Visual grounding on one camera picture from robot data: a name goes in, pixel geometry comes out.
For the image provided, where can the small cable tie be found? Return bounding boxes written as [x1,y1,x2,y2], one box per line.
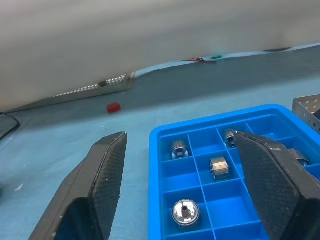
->
[182,56,218,65]

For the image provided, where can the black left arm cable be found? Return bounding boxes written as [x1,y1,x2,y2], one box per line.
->
[0,111,21,141]

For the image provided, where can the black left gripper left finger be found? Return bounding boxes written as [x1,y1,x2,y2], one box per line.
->
[28,131,128,240]

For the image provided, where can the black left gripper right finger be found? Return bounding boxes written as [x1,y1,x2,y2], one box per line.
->
[232,131,320,240]

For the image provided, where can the red bottle cap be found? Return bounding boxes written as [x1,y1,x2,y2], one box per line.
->
[106,102,122,114]

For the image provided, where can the perforated metal tray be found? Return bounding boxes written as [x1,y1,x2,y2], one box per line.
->
[291,94,320,133]
[7,71,137,113]

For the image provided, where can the blue plastic compartment bin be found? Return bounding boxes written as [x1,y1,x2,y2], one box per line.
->
[148,104,320,240]

